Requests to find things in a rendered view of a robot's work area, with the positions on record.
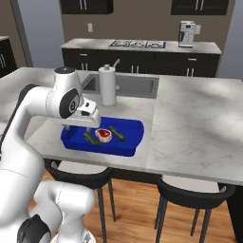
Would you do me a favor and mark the black stool with white seat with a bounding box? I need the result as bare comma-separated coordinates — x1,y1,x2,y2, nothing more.
154,175,237,243
44,159,117,243

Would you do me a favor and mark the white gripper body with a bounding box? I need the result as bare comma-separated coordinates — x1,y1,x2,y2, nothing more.
62,109,103,129

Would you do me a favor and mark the black wall cupboard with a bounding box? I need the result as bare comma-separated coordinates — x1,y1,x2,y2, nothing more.
170,0,230,16
59,0,115,15

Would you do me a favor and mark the black side cupboard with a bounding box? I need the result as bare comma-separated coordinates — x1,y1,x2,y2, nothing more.
0,35,19,79

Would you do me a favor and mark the black base cupboard run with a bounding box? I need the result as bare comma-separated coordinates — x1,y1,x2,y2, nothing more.
61,47,222,79

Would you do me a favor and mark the red raw steak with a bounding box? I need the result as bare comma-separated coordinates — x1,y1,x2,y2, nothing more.
94,127,114,143

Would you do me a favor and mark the silver coffee machine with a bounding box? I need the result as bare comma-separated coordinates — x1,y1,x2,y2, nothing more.
178,20,196,48

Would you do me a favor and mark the bright green asparagus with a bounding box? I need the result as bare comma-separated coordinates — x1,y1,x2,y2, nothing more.
83,132,103,146

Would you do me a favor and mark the blue tray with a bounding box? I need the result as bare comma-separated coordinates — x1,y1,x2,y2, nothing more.
60,116,145,158

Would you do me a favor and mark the black hob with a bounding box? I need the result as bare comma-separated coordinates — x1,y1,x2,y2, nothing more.
108,39,167,50

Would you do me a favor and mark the grey sink basin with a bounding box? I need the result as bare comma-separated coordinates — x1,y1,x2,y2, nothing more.
81,72,160,100

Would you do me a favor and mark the white paper towel roll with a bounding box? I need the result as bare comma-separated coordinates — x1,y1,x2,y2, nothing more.
98,64,119,107

